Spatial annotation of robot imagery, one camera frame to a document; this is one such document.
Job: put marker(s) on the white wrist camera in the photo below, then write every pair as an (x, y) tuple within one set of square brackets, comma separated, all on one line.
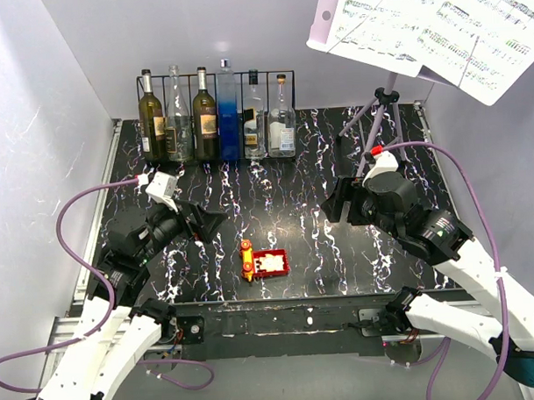
[(382, 162), (161, 189)]

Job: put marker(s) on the white sheet music pages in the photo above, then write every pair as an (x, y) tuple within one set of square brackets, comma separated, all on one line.
[(481, 47)]

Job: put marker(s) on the clear tall bottle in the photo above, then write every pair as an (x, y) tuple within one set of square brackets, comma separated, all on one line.
[(179, 136)]

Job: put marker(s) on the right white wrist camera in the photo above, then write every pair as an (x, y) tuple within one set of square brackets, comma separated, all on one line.
[(382, 162)]

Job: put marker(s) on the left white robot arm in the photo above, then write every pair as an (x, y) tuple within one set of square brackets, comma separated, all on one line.
[(95, 367)]

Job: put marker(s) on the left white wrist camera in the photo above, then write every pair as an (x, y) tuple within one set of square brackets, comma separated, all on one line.
[(161, 189)]

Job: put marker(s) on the clear round bottle brown cap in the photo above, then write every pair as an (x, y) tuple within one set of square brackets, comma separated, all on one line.
[(281, 123)]

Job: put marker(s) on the clear square bottle black cap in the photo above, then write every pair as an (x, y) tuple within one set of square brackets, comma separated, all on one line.
[(253, 119)]

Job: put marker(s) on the red yellow toy truck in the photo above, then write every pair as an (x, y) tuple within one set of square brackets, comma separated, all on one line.
[(262, 263)]

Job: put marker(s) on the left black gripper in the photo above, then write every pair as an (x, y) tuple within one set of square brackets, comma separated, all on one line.
[(206, 223)]

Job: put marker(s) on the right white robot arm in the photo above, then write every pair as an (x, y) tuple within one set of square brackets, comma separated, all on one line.
[(389, 202)]

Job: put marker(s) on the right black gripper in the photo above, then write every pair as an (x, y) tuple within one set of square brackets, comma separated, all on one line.
[(346, 188)]

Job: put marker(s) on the tall blue glass bottle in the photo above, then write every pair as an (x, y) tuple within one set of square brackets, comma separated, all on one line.
[(227, 112)]

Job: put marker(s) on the green wine bottle brown label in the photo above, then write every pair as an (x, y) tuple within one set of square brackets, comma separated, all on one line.
[(205, 120)]

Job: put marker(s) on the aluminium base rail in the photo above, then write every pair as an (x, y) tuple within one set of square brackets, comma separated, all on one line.
[(338, 273)]

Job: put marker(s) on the black wire wine rack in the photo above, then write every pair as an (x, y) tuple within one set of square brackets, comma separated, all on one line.
[(190, 108)]

